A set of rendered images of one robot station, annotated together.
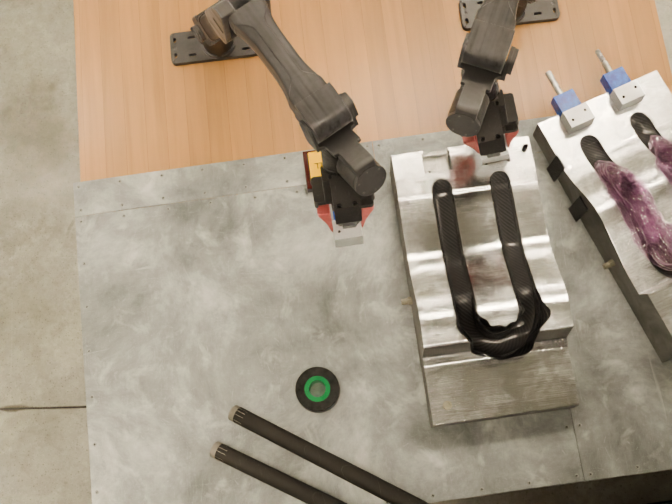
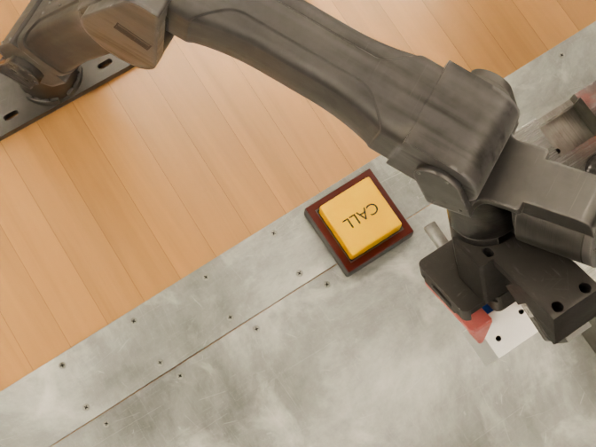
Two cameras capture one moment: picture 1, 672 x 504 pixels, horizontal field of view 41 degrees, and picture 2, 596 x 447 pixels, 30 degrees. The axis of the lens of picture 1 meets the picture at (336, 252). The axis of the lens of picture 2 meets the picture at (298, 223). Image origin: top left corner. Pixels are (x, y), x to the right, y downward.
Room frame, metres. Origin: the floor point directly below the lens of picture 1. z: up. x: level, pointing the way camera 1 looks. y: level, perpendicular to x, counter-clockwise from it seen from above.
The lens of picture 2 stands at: (0.44, 0.24, 1.89)
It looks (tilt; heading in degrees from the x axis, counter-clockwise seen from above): 75 degrees down; 319
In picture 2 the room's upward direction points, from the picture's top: 8 degrees clockwise
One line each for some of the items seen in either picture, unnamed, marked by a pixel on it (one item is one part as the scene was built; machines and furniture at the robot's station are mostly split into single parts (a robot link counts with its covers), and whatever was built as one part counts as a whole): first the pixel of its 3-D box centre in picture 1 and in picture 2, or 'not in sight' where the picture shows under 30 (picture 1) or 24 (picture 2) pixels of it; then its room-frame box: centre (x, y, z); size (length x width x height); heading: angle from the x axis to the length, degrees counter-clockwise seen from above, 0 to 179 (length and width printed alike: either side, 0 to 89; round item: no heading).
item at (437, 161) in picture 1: (436, 163); (563, 130); (0.59, -0.21, 0.87); 0.05 x 0.05 x 0.04; 0
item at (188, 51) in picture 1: (216, 35); (43, 62); (0.94, 0.18, 0.84); 0.20 x 0.07 x 0.08; 89
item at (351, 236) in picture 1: (343, 207); (471, 285); (0.51, -0.03, 0.93); 0.13 x 0.05 x 0.05; 0
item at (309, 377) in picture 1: (317, 389); not in sight; (0.21, 0.07, 0.82); 0.08 x 0.08 x 0.04
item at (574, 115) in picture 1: (563, 100); not in sight; (0.69, -0.48, 0.86); 0.13 x 0.05 x 0.05; 17
